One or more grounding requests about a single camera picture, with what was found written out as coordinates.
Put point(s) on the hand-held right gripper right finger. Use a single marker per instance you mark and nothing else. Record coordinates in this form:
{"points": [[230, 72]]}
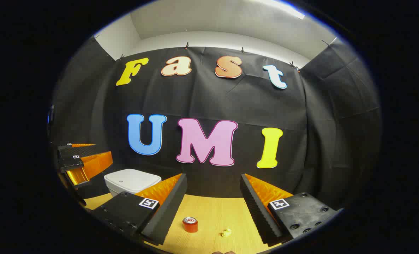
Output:
{"points": [[257, 211]]}

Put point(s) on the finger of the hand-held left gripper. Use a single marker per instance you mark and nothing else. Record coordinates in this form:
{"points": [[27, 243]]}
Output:
{"points": [[96, 164], [85, 150]]}

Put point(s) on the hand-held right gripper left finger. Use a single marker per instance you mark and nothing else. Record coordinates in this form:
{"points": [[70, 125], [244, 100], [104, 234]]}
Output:
{"points": [[170, 208]]}

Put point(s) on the red pop can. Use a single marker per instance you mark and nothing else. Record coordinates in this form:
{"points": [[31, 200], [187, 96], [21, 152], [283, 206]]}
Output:
{"points": [[190, 225]]}

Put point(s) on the yellow paper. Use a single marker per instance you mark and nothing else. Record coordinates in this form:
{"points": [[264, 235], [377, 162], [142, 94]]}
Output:
{"points": [[226, 233]]}

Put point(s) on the white desktop garbage bin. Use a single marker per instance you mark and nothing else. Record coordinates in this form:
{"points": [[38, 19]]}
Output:
{"points": [[131, 180]]}

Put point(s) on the wooden desktop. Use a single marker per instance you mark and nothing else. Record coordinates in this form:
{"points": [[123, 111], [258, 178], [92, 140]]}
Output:
{"points": [[213, 211]]}

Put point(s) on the black backdrop cloth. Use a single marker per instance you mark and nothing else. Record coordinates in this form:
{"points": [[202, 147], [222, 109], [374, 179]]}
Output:
{"points": [[318, 123]]}

